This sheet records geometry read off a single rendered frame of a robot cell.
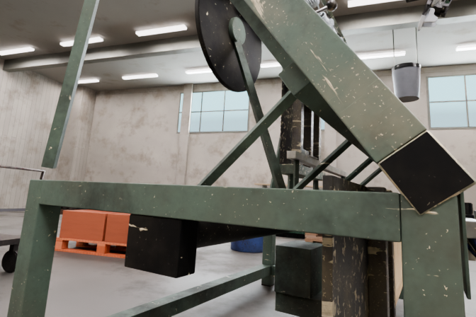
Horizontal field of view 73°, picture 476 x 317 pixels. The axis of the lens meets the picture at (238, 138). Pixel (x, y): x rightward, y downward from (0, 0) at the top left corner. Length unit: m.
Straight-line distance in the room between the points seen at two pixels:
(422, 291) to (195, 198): 0.52
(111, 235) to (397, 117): 3.85
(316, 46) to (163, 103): 10.38
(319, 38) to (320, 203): 0.37
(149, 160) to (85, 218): 6.63
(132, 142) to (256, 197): 10.73
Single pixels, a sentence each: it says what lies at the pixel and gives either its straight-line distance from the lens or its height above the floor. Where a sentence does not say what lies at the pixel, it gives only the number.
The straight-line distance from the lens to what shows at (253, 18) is 1.08.
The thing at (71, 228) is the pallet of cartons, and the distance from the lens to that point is 4.58.
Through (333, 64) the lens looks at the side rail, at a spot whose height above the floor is 1.06.
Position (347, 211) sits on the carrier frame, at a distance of 0.69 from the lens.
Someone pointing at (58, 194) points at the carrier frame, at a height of 0.74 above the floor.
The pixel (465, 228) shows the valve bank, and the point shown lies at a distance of 0.93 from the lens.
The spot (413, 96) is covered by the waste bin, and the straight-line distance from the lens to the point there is 6.67.
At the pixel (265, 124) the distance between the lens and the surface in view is 0.90.
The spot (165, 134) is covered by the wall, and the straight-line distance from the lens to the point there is 10.74.
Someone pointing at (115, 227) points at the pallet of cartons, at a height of 0.33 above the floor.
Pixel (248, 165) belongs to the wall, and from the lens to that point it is 9.36.
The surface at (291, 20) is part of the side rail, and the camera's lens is 0.84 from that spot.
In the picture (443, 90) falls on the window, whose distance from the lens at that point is 9.55.
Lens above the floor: 0.77
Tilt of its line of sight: 10 degrees up
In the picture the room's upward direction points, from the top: 3 degrees clockwise
